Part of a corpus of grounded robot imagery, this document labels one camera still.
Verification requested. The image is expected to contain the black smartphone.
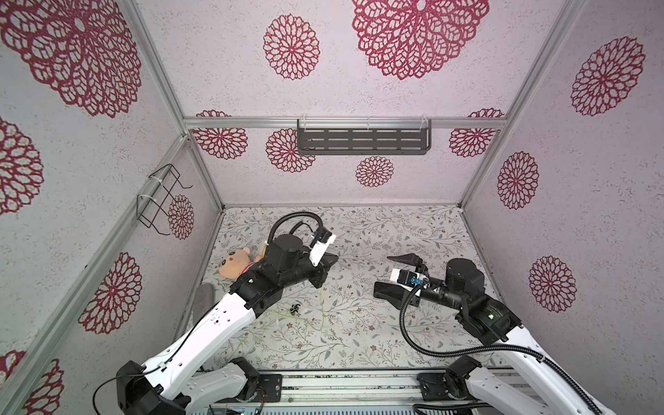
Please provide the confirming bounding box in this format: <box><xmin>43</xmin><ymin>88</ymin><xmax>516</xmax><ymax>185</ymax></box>
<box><xmin>373</xmin><ymin>281</ymin><xmax>409</xmax><ymax>309</ymax></box>

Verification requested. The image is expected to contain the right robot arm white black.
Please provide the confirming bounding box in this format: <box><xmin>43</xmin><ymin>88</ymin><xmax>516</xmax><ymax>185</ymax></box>
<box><xmin>373</xmin><ymin>253</ymin><xmax>611</xmax><ymax>414</ymax></box>

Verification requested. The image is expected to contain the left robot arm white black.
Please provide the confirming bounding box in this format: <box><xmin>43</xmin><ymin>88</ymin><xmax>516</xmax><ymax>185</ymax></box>
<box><xmin>115</xmin><ymin>233</ymin><xmax>339</xmax><ymax>414</ymax></box>

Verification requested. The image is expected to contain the pink pig plush toy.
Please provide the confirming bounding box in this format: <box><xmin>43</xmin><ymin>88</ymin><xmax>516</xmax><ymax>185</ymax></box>
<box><xmin>218</xmin><ymin>247</ymin><xmax>262</xmax><ymax>281</ymax></box>

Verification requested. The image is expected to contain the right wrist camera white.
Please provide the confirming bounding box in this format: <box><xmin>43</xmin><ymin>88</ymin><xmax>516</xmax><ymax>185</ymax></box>
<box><xmin>390</xmin><ymin>268</ymin><xmax>430</xmax><ymax>290</ymax></box>

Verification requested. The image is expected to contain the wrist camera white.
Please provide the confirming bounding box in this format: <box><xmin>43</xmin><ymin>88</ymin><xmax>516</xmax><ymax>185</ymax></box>
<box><xmin>309</xmin><ymin>227</ymin><xmax>336</xmax><ymax>266</ymax></box>
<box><xmin>390</xmin><ymin>268</ymin><xmax>430</xmax><ymax>290</ymax></box>

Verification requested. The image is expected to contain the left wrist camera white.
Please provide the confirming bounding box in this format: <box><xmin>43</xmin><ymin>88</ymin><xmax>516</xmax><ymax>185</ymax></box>
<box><xmin>309</xmin><ymin>227</ymin><xmax>336</xmax><ymax>266</ymax></box>

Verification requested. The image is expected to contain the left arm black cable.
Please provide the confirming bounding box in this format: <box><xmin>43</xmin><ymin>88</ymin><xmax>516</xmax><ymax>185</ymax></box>
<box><xmin>265</xmin><ymin>211</ymin><xmax>325</xmax><ymax>250</ymax></box>

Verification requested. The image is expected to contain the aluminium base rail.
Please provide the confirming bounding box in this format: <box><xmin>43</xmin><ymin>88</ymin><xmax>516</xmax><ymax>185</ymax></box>
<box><xmin>194</xmin><ymin>368</ymin><xmax>552</xmax><ymax>414</ymax></box>

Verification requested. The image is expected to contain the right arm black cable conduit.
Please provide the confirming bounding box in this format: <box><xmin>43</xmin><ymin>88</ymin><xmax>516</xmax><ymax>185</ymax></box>
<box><xmin>398</xmin><ymin>282</ymin><xmax>605</xmax><ymax>415</ymax></box>

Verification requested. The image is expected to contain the grey metal wall shelf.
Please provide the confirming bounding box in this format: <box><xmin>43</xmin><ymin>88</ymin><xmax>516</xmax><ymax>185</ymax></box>
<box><xmin>296</xmin><ymin>119</ymin><xmax>432</xmax><ymax>157</ymax></box>

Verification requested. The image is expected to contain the black wire wall rack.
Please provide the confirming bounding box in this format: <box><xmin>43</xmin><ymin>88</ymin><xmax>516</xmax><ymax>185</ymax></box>
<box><xmin>135</xmin><ymin>164</ymin><xmax>195</xmax><ymax>240</ymax></box>

